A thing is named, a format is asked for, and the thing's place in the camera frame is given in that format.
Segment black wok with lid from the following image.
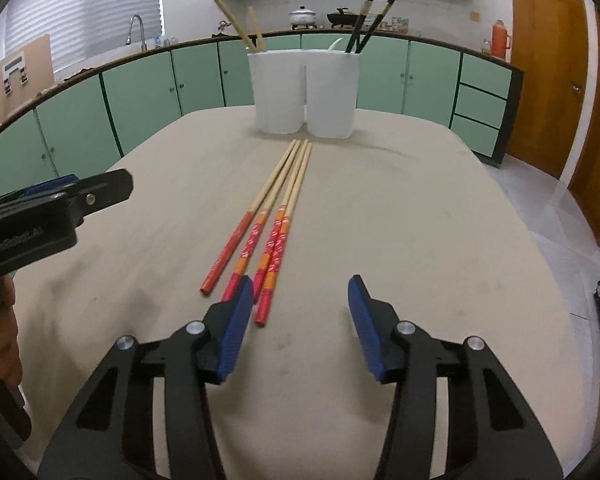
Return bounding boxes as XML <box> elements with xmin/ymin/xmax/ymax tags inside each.
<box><xmin>326</xmin><ymin>7</ymin><xmax>364</xmax><ymax>29</ymax></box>

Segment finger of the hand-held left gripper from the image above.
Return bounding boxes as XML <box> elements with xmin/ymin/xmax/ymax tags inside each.
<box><xmin>55</xmin><ymin>168</ymin><xmax>134</xmax><ymax>227</ymax></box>
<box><xmin>0</xmin><ymin>174</ymin><xmax>80</xmax><ymax>211</ymax></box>

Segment person's left hand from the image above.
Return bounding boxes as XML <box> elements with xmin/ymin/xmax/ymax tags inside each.
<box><xmin>0</xmin><ymin>275</ymin><xmax>24</xmax><ymax>392</ymax></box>

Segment white window blind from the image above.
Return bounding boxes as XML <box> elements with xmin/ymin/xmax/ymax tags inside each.
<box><xmin>2</xmin><ymin>0</ymin><xmax>161</xmax><ymax>79</ymax></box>

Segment orange thermos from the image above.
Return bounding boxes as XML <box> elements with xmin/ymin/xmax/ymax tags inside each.
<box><xmin>489</xmin><ymin>19</ymin><xmax>512</xmax><ymax>61</ymax></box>

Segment plain wooden door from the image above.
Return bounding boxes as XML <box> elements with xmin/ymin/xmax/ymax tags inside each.
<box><xmin>567</xmin><ymin>5</ymin><xmax>600</xmax><ymax>247</ymax></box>

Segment wooden door with handle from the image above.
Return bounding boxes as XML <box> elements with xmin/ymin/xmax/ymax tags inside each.
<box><xmin>504</xmin><ymin>0</ymin><xmax>594</xmax><ymax>181</ymax></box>

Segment white cooking pot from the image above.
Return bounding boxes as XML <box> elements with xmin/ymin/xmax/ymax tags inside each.
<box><xmin>288</xmin><ymin>4</ymin><xmax>317</xmax><ymax>30</ymax></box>

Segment black chopstick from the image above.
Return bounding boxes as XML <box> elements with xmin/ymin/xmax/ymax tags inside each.
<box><xmin>345</xmin><ymin>0</ymin><xmax>379</xmax><ymax>54</ymax></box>
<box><xmin>355</xmin><ymin>0</ymin><xmax>401</xmax><ymax>54</ymax></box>

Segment printed cardboard box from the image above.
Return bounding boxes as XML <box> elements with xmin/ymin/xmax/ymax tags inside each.
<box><xmin>0</xmin><ymin>33</ymin><xmax>56</xmax><ymax>127</ymax></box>

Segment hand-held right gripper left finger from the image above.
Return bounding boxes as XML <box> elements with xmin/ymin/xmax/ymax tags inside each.
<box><xmin>37</xmin><ymin>274</ymin><xmax>256</xmax><ymax>480</ymax></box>

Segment white double utensil holder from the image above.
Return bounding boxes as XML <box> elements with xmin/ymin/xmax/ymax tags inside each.
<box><xmin>247</xmin><ymin>48</ymin><xmax>360</xmax><ymax>140</ymax></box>

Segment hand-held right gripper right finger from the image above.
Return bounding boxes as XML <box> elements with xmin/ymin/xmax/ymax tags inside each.
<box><xmin>348</xmin><ymin>274</ymin><xmax>567</xmax><ymax>480</ymax></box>

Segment metal kitchen faucet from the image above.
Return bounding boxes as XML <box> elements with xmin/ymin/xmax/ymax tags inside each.
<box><xmin>127</xmin><ymin>13</ymin><xmax>149</xmax><ymax>52</ymax></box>

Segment green lower kitchen cabinets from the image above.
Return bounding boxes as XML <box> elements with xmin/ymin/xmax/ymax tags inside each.
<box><xmin>0</xmin><ymin>29</ymin><xmax>525</xmax><ymax>203</ymax></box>

